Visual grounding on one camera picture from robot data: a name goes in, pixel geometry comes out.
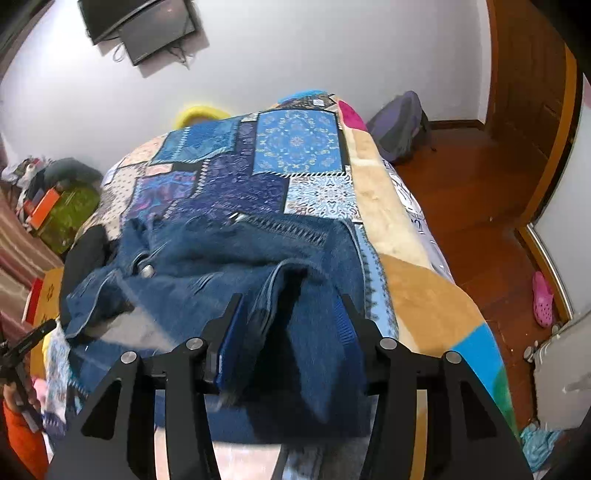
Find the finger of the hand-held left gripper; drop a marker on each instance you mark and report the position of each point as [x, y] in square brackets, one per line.
[30, 337]
[25, 401]

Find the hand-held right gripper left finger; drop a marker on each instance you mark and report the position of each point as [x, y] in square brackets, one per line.
[228, 350]

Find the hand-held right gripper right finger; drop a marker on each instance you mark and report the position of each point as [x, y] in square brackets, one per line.
[364, 332]

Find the blue denim jacket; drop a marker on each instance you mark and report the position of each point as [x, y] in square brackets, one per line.
[207, 267]

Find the red box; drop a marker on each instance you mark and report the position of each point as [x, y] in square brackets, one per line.
[31, 295]

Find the small yellow wooden table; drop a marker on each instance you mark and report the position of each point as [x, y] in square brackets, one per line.
[51, 290]

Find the patchwork printed blanket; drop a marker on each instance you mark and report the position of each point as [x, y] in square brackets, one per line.
[415, 314]

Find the striped pink curtain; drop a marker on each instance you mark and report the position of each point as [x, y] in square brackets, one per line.
[21, 258]

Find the black garment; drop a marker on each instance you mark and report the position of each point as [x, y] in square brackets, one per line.
[85, 258]

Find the green patterned storage box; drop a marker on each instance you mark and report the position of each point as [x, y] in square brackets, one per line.
[74, 217]

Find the orange box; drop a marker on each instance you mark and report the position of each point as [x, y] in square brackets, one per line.
[44, 207]

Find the pile of white grey clutter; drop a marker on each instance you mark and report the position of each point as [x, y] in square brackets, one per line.
[21, 168]

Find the grey stuffed cushion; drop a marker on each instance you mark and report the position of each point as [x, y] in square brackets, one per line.
[74, 168]

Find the pink slipper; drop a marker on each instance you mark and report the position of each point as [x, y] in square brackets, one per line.
[542, 300]

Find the white suitcase with stickers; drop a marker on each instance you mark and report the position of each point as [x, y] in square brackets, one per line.
[563, 369]

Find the grey purple backpack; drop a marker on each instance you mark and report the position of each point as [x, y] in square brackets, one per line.
[399, 127]

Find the light blue cloth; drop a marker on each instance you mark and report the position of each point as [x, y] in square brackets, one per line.
[540, 447]

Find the white sliding wardrobe door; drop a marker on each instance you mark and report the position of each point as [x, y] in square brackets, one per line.
[568, 207]

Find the wooden door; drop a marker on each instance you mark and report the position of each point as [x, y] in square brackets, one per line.
[526, 69]

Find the black wall television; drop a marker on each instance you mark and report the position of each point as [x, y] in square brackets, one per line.
[99, 21]

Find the small black wall monitor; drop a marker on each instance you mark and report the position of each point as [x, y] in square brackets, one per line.
[157, 32]

